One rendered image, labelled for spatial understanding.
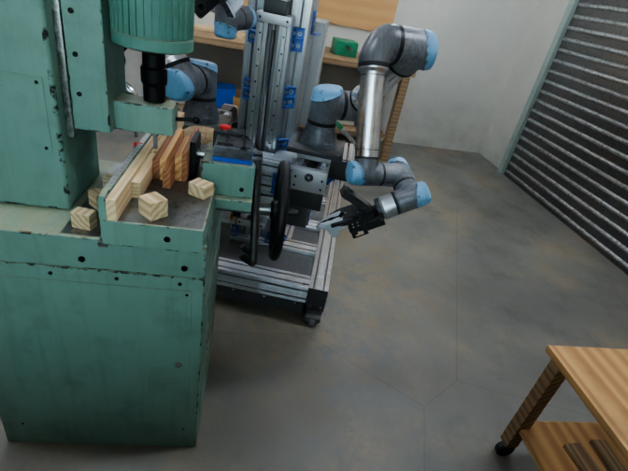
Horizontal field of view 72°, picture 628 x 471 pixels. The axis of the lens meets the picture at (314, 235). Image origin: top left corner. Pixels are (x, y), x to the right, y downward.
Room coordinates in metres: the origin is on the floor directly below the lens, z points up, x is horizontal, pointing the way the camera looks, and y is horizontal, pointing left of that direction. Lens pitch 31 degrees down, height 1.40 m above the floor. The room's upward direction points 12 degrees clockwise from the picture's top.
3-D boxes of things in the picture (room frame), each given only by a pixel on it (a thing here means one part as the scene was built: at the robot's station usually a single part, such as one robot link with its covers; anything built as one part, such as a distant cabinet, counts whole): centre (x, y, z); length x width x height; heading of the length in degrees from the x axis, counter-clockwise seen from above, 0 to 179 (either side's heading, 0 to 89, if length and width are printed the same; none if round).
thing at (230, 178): (1.06, 0.26, 0.91); 0.15 x 0.14 x 0.09; 10
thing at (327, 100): (1.71, 0.05, 0.98); 0.13 x 0.12 x 0.14; 112
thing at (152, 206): (0.79, 0.35, 0.92); 0.05 x 0.04 x 0.04; 58
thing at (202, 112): (1.72, 0.56, 0.87); 0.15 x 0.15 x 0.10
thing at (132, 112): (1.02, 0.47, 1.03); 0.14 x 0.07 x 0.09; 100
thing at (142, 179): (1.11, 0.46, 0.92); 0.55 x 0.02 x 0.04; 10
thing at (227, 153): (1.07, 0.26, 0.99); 0.13 x 0.11 x 0.06; 10
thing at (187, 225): (1.05, 0.34, 0.87); 0.61 x 0.30 x 0.06; 10
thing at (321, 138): (1.71, 0.06, 0.87); 0.15 x 0.15 x 0.10
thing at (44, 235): (1.00, 0.57, 0.76); 0.57 x 0.45 x 0.09; 100
